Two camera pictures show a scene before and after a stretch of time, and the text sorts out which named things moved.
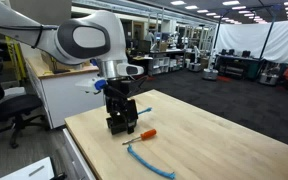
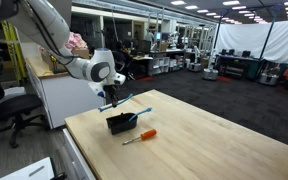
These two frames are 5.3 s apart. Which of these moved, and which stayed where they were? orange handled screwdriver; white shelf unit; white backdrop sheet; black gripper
Moved: black gripper
Stayed: white backdrop sheet; white shelf unit; orange handled screwdriver
